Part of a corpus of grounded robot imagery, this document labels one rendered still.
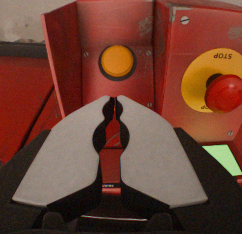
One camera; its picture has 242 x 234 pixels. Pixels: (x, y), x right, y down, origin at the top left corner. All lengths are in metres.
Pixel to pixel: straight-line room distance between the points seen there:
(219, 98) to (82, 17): 0.17
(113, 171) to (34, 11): 0.92
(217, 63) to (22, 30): 0.98
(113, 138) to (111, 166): 0.23
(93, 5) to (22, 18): 0.84
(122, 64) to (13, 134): 0.31
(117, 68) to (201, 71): 0.10
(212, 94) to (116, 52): 0.12
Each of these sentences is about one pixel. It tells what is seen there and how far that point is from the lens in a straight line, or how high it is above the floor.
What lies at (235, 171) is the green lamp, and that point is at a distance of 0.24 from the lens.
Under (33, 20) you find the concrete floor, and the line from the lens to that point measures 1.04.
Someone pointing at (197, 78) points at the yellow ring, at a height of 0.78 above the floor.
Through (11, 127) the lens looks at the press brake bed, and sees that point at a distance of 0.48.
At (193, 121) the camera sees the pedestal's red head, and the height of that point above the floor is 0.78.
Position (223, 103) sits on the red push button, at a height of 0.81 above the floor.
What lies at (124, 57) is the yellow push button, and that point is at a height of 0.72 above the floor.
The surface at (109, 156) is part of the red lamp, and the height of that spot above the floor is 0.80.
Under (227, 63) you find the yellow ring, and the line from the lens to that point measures 0.20.
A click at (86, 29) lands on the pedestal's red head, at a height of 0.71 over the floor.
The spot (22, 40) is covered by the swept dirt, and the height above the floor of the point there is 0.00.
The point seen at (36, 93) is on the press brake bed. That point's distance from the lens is 0.58.
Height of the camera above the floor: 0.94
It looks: 53 degrees down
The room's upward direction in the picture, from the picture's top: 180 degrees clockwise
